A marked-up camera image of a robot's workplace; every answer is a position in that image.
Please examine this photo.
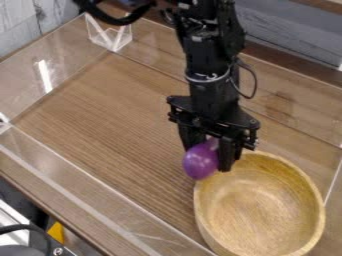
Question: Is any yellow black equipment base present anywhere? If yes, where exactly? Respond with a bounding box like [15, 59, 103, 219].
[0, 178, 103, 256]

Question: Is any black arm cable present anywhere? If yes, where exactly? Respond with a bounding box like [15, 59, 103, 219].
[72, 0, 158, 27]

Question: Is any brown wooden bowl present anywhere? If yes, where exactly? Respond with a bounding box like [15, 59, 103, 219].
[194, 151, 326, 256]

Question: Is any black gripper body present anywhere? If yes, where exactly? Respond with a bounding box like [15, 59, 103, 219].
[167, 68, 260, 150]

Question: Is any purple toy eggplant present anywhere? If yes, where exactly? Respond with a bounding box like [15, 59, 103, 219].
[182, 138, 218, 180]

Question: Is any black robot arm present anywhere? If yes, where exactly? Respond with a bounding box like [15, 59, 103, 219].
[167, 0, 260, 172]

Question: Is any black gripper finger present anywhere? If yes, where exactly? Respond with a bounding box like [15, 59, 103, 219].
[218, 136, 244, 172]
[178, 124, 206, 150]

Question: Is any clear acrylic corner bracket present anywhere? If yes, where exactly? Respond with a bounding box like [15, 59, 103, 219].
[84, 13, 132, 52]

